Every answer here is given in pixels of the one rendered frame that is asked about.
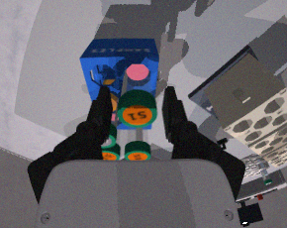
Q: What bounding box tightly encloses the green tube cap with orange dot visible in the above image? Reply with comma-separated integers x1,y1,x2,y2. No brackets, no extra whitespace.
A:
117,64,157,128
102,119,121,160

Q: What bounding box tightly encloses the blue tube rack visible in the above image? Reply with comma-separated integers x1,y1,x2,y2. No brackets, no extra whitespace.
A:
79,39,159,101

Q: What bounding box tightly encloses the beige bucket adapter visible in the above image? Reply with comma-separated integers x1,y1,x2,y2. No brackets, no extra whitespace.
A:
247,122,287,157
204,54,287,146
262,143,287,163
271,155,287,168

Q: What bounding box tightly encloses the white tube rack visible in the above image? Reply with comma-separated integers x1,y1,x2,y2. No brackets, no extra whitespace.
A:
241,156,270,177

